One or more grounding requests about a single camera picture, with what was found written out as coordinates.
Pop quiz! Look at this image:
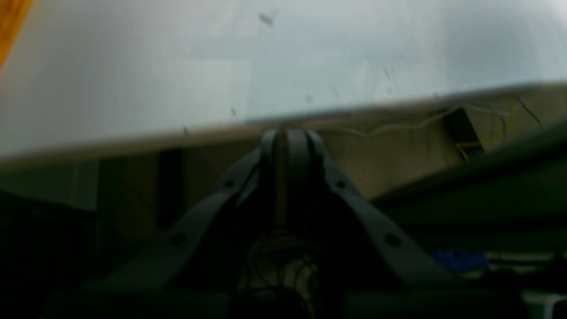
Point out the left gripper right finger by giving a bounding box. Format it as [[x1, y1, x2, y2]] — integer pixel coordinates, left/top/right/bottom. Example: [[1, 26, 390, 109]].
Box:
[[286, 129, 456, 291]]

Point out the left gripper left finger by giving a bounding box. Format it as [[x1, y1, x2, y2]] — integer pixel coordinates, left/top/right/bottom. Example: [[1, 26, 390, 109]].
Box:
[[86, 130, 277, 319]]

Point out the orange t-shirt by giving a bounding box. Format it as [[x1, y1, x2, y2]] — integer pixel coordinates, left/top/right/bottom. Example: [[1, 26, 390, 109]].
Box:
[[0, 0, 33, 67]]

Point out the blue box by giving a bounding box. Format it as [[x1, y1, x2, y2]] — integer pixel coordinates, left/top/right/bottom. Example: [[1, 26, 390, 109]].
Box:
[[433, 249, 490, 274]]

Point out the yellow cable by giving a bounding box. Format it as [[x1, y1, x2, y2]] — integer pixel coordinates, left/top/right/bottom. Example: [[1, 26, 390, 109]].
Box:
[[454, 98, 519, 160]]

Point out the white cable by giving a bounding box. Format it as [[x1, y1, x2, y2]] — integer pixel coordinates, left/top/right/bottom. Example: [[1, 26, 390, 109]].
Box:
[[319, 103, 510, 137]]

